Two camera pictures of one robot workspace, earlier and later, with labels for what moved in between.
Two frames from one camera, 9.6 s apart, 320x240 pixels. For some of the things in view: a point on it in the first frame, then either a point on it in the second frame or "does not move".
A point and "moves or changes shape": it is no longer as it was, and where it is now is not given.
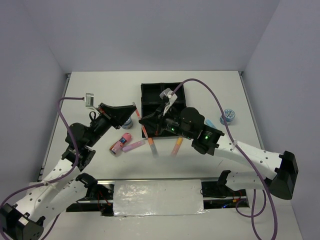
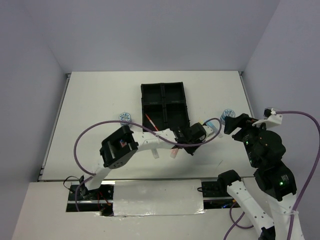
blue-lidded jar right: x=229 y=115 does not move
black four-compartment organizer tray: x=155 y=124 does not move
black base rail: x=102 y=198 does not move
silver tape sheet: x=158 y=197 does not move
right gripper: x=154 y=121 to x=243 y=120
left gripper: x=116 y=116 to x=190 y=150
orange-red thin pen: x=139 y=118 moves or changes shape
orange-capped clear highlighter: x=153 y=148 does not move
